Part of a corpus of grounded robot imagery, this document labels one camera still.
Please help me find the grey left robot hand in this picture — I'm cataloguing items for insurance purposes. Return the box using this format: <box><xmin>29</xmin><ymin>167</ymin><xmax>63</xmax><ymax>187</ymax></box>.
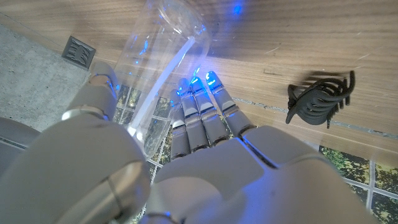
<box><xmin>0</xmin><ymin>60</ymin><xmax>379</xmax><ymax>224</ymax></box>

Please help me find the black hair claw clip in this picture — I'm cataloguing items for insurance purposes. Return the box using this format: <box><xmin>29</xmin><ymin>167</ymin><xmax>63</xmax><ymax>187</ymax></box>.
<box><xmin>285</xmin><ymin>70</ymin><xmax>356</xmax><ymax>130</ymax></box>

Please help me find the grey cube speaker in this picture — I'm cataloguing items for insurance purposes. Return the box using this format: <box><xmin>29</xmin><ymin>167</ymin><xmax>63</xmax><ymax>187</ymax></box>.
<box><xmin>61</xmin><ymin>35</ymin><xmax>96</xmax><ymax>71</ymax></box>

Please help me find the clear plastic spray bottle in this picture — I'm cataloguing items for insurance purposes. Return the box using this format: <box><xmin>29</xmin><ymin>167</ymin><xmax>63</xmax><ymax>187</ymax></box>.
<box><xmin>112</xmin><ymin>0</ymin><xmax>214</xmax><ymax>159</ymax></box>

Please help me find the printed window backdrop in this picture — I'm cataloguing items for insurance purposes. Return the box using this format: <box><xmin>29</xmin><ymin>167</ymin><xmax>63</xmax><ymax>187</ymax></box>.
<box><xmin>318</xmin><ymin>145</ymin><xmax>398</xmax><ymax>224</ymax></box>

